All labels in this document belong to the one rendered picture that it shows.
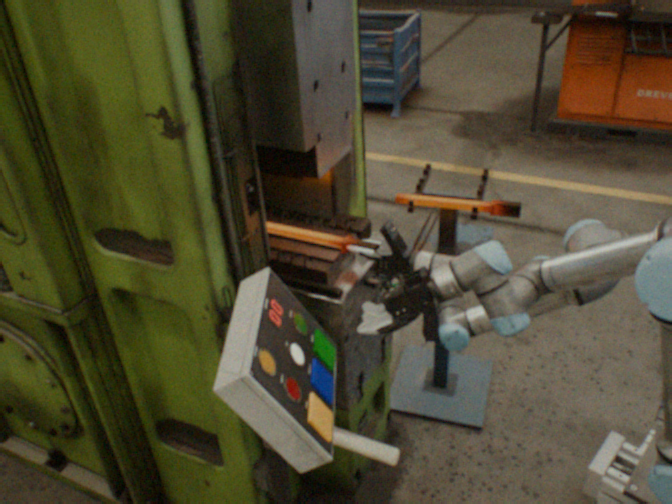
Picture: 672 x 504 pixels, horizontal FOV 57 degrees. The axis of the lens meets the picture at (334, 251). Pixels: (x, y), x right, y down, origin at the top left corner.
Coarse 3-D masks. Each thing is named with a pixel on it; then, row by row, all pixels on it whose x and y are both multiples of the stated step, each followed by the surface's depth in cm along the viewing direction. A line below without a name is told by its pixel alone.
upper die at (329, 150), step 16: (336, 128) 161; (320, 144) 155; (336, 144) 163; (272, 160) 161; (288, 160) 159; (304, 160) 157; (320, 160) 157; (336, 160) 165; (304, 176) 159; (320, 176) 158
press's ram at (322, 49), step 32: (256, 0) 134; (288, 0) 130; (320, 0) 141; (352, 0) 155; (256, 32) 138; (288, 32) 134; (320, 32) 144; (352, 32) 158; (256, 64) 142; (288, 64) 138; (320, 64) 147; (352, 64) 162; (256, 96) 147; (288, 96) 143; (320, 96) 150; (352, 96) 166; (256, 128) 152; (288, 128) 148; (320, 128) 153
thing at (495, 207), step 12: (420, 204) 207; (432, 204) 205; (444, 204) 204; (456, 204) 202; (468, 204) 201; (480, 204) 200; (492, 204) 199; (504, 204) 197; (516, 204) 197; (516, 216) 198
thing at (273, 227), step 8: (272, 224) 192; (280, 224) 191; (280, 232) 189; (288, 232) 188; (296, 232) 187; (304, 232) 186; (312, 232) 186; (312, 240) 185; (320, 240) 183; (328, 240) 182; (336, 240) 181; (344, 240) 180; (352, 240) 180; (360, 240) 180; (344, 248) 180; (368, 248) 177; (376, 248) 177
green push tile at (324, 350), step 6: (318, 330) 144; (318, 336) 142; (324, 336) 145; (318, 342) 141; (324, 342) 144; (318, 348) 139; (324, 348) 142; (330, 348) 145; (318, 354) 139; (324, 354) 140; (330, 354) 143; (324, 360) 140; (330, 360) 142; (330, 366) 141
